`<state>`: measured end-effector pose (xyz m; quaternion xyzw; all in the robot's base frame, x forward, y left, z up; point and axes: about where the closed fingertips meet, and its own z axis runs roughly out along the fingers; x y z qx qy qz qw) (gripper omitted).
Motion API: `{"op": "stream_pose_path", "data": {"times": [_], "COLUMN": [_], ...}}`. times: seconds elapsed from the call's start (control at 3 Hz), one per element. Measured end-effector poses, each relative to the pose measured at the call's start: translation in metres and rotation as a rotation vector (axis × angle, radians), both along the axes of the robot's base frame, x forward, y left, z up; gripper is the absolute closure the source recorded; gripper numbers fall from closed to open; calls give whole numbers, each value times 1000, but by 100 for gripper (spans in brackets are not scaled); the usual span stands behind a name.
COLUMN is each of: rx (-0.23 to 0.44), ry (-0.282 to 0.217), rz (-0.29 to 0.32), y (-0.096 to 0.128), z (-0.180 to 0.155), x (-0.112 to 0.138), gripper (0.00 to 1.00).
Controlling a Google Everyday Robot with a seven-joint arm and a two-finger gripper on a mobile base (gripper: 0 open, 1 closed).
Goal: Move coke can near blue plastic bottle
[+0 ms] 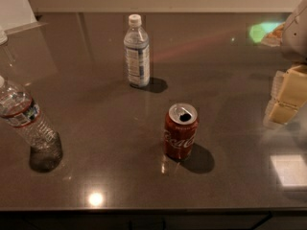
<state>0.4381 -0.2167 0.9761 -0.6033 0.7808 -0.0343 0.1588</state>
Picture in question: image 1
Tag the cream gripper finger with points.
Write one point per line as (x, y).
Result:
(290, 87)
(278, 115)

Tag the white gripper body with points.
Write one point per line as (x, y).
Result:
(295, 37)

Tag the red coke can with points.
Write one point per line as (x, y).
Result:
(181, 124)

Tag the blue plastic water bottle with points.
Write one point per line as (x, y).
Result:
(137, 53)

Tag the clear bottle with red label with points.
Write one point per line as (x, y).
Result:
(20, 110)

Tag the green chip bag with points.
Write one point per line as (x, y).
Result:
(267, 33)

